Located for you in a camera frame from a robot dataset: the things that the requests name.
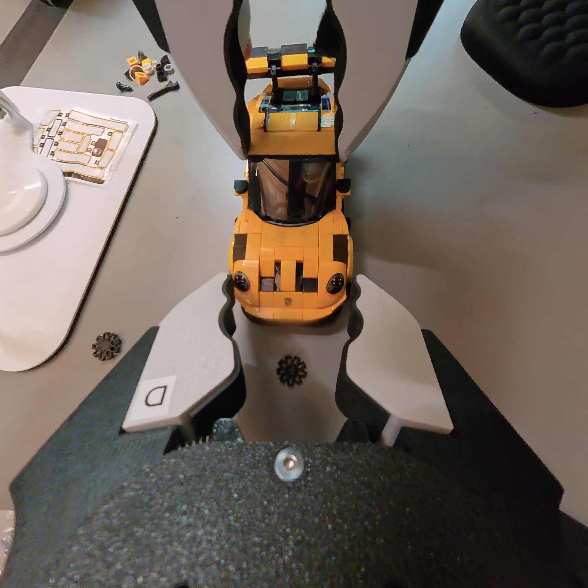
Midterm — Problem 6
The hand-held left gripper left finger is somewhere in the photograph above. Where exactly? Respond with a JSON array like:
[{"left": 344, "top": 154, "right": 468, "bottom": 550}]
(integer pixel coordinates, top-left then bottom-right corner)
[{"left": 122, "top": 272, "right": 246, "bottom": 433}]

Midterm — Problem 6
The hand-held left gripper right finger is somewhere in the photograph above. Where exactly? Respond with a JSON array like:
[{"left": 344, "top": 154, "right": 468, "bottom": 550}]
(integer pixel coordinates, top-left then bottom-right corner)
[{"left": 334, "top": 274, "right": 454, "bottom": 447}]

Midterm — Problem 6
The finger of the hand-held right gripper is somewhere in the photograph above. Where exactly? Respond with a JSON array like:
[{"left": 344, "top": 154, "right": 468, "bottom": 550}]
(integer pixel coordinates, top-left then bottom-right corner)
[
  {"left": 317, "top": 0, "right": 422, "bottom": 162},
  {"left": 156, "top": 0, "right": 253, "bottom": 160}
]

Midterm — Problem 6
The yellow and black lego car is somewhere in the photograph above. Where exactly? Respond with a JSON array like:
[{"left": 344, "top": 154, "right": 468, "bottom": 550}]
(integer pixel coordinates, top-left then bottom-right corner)
[{"left": 228, "top": 43, "right": 354, "bottom": 324}]

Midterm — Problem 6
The pile of small lego pieces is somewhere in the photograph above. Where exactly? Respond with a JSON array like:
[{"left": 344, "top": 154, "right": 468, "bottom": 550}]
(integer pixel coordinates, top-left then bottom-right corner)
[{"left": 115, "top": 49, "right": 181, "bottom": 102}]

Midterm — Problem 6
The black lego wheel rim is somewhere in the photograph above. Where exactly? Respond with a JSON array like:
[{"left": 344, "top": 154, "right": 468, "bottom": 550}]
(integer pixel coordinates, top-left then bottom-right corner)
[
  {"left": 276, "top": 354, "right": 308, "bottom": 387},
  {"left": 91, "top": 331, "right": 123, "bottom": 362}
]

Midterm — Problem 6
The lego sticker sheet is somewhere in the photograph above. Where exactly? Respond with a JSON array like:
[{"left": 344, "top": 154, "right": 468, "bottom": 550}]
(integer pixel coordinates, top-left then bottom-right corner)
[{"left": 32, "top": 108, "right": 139, "bottom": 187}]

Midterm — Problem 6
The white monitor stand base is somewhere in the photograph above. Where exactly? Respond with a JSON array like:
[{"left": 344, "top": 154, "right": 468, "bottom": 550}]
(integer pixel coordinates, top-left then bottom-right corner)
[{"left": 0, "top": 86, "right": 158, "bottom": 372}]

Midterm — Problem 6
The black textured armrest pad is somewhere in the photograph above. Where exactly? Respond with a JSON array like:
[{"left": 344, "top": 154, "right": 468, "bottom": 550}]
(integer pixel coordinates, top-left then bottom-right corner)
[{"left": 461, "top": 0, "right": 588, "bottom": 109}]

